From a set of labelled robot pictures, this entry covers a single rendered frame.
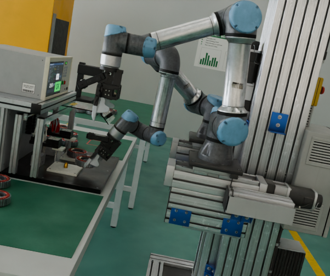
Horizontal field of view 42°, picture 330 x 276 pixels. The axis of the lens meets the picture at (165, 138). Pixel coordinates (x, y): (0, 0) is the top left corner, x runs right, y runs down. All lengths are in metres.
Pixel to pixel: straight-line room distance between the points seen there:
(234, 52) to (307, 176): 0.70
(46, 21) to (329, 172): 4.48
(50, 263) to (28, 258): 0.07
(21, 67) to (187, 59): 5.47
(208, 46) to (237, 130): 5.85
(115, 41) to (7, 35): 4.45
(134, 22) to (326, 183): 5.84
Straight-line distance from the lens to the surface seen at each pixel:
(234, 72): 1.63
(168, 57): 2.03
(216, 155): 1.78
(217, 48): 7.45
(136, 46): 1.59
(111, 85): 1.60
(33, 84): 2.14
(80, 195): 1.99
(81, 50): 7.60
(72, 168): 2.25
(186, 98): 2.33
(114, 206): 3.49
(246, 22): 1.61
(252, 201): 1.73
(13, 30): 5.96
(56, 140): 2.20
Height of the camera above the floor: 1.45
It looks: 11 degrees down
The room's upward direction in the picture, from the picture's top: 11 degrees clockwise
